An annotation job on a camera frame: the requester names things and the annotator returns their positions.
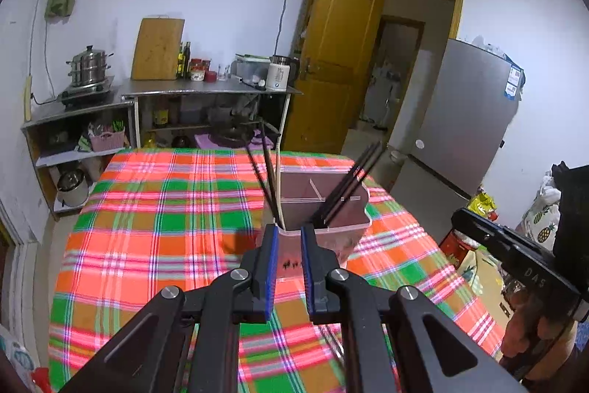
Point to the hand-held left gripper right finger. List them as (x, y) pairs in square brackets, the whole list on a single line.
[(307, 271)]

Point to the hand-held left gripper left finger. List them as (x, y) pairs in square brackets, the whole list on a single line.
[(271, 271)]

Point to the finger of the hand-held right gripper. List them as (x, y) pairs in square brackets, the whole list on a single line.
[(478, 229)]

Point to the translucent chopstick holder box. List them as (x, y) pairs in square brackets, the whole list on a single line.
[(343, 241)]

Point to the wooden chopstick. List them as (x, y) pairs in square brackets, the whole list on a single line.
[(279, 176)]

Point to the person's right hand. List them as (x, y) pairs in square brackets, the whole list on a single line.
[(515, 328)]

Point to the yellow snack packet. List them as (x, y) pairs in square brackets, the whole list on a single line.
[(481, 204)]

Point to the red cardboard box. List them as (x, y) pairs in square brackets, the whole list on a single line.
[(460, 250)]

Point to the pineapple print bag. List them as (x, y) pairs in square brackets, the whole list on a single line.
[(543, 218)]

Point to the grey refrigerator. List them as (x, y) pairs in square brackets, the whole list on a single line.
[(455, 121)]

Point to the plaid tablecloth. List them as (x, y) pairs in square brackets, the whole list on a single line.
[(161, 213)]

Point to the black wok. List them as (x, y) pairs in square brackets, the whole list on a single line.
[(232, 134)]

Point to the tall metal counter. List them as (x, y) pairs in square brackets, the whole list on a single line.
[(207, 87)]

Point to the white electric kettle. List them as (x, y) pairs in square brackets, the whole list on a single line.
[(278, 73)]

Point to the white storage box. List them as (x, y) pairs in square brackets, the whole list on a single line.
[(251, 68)]

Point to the drinking glass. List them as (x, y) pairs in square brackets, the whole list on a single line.
[(223, 72)]

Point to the small pink woven basket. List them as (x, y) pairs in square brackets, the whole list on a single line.
[(108, 140)]

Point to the red lidded jar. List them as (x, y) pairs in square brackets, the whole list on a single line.
[(199, 70)]

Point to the white rice cooker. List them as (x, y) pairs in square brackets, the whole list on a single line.
[(71, 188)]

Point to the yellow wooden door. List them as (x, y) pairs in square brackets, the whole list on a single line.
[(331, 52)]

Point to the dark oil bottle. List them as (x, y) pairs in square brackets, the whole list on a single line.
[(184, 61)]

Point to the wooden cutting board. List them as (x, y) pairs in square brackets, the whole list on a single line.
[(156, 50)]

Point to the gas stove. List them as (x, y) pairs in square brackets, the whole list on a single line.
[(87, 93)]

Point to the low metal counter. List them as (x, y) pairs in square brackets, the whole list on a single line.
[(46, 116)]

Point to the steel steamer pot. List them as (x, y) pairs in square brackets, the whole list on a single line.
[(89, 66)]

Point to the yellow power strip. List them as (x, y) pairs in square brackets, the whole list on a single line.
[(28, 98)]

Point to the yellow door frame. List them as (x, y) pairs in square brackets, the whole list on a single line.
[(455, 11)]

